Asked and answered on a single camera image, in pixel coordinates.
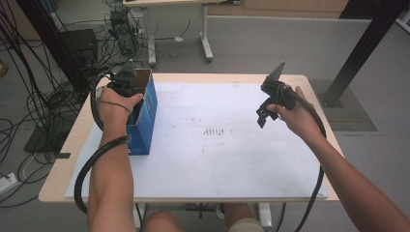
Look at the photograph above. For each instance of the person's leg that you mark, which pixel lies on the person's leg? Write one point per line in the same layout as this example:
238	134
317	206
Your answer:
162	222
240	217

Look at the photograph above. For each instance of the person's left hand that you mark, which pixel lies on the person's left hand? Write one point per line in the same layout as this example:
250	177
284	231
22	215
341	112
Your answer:
114	109

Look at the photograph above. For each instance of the white-legged background desk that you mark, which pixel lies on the white-legged background desk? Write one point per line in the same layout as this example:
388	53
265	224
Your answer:
206	35

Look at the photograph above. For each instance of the white power strip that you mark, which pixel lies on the white power strip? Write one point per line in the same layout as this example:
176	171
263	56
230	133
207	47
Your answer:
7	183

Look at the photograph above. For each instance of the black floor plate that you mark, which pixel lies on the black floor plate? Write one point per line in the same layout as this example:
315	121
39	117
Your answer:
42	141

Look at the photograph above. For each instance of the light wooden table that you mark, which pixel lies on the light wooden table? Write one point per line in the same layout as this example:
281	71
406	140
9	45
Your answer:
225	77

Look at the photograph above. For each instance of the small dark computer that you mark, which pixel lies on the small dark computer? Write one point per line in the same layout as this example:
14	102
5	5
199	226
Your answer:
124	30

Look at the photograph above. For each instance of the white table mat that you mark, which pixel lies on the white table mat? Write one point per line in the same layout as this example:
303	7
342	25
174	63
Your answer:
225	161

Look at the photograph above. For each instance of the black computer tower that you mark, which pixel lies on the black computer tower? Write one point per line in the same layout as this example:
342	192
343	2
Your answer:
80	45

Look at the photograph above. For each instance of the person's right hand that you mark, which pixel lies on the person's right hand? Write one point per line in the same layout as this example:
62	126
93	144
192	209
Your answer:
299	121

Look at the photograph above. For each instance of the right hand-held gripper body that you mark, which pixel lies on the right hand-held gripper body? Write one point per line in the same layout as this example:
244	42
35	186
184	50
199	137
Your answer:
280	92

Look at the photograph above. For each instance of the blue cardboard box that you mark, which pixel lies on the blue cardboard box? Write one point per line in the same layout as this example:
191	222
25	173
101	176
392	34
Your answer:
146	109

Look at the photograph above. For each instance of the white table leg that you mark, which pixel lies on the white table leg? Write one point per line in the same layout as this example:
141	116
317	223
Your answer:
138	216
265	216

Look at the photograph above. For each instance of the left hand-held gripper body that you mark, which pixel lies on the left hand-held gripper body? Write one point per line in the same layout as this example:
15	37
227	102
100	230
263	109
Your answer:
124	82

